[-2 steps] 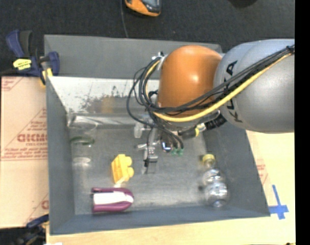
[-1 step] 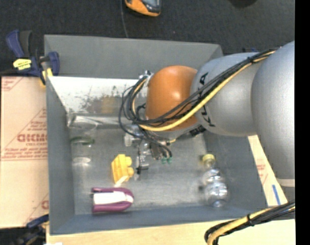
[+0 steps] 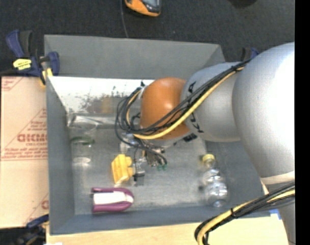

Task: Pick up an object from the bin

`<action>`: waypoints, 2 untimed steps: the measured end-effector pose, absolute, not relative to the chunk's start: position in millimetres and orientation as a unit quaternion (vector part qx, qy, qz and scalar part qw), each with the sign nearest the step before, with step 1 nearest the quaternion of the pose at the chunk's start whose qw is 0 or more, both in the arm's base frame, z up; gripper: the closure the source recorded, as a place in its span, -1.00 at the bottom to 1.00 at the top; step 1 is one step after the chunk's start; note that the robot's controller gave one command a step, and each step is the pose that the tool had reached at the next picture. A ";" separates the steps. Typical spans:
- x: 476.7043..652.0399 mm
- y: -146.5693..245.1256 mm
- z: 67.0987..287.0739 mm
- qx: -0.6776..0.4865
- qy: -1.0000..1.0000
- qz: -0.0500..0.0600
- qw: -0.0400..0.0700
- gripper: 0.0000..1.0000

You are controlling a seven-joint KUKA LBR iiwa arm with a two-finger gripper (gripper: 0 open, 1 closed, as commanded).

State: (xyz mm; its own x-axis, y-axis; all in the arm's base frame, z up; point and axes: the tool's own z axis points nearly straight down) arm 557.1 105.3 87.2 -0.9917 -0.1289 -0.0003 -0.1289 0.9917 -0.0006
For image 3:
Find brown cardboard board, red print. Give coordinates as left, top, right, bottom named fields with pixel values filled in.
left=0, top=76, right=50, bottom=229

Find yellow toy block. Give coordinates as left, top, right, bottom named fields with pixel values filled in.
left=110, top=154, right=134, bottom=185

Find purple and white stapler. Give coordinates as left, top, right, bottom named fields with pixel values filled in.
left=90, top=186, right=135, bottom=213

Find black cylinder on white bracket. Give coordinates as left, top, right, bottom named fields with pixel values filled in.
left=173, top=133, right=198, bottom=145

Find clear cup with green band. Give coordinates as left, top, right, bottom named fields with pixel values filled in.
left=68, top=121, right=97, bottom=167

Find grey metal bin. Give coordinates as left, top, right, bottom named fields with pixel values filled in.
left=43, top=34, right=271, bottom=236

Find clear plastic bottle, yellow cap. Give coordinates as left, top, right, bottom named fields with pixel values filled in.
left=198, top=153, right=230, bottom=209

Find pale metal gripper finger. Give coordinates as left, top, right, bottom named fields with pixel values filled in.
left=133, top=159, right=147, bottom=172
left=133, top=171, right=147, bottom=187

